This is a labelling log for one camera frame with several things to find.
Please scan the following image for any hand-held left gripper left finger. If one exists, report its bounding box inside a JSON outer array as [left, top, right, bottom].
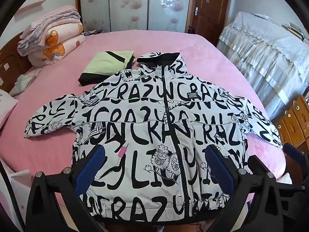
[[25, 144, 107, 232]]

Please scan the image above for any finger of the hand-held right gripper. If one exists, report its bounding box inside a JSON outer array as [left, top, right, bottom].
[[283, 143, 309, 174], [248, 154, 285, 182]]

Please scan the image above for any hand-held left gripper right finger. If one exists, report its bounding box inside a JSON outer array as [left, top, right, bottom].
[[206, 144, 284, 232]]

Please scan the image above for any white black printed jacket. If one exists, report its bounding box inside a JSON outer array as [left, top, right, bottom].
[[23, 52, 283, 223]]

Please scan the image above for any wooden drawer cabinet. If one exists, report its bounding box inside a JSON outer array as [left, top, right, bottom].
[[275, 95, 309, 155]]

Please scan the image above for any white pillow with blue print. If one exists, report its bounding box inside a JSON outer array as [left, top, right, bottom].
[[0, 88, 19, 130]]

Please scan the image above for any green black folded garment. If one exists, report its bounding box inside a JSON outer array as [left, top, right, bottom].
[[78, 51, 136, 87]]

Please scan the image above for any pale crumpled cloth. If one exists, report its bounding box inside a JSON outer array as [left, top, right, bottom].
[[9, 68, 41, 96]]

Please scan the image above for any pink bed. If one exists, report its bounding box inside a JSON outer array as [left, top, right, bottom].
[[0, 30, 288, 232]]

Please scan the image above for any stack of books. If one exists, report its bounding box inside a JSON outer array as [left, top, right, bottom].
[[281, 22, 309, 41]]

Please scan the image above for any pink bear print quilt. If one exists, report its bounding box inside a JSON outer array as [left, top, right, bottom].
[[26, 22, 87, 67]]

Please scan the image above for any wooden headboard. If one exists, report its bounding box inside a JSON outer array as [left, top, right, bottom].
[[0, 32, 32, 93]]

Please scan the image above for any folded pink bear quilt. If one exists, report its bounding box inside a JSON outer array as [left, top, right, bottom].
[[17, 5, 81, 56]]

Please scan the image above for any brown wooden door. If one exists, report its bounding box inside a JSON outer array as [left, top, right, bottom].
[[187, 0, 232, 38]]

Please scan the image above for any floral sliding door wardrobe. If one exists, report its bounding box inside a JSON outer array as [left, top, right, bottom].
[[75, 0, 194, 33]]

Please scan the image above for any pink wall shelf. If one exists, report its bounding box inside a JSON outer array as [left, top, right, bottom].
[[14, 0, 46, 21]]

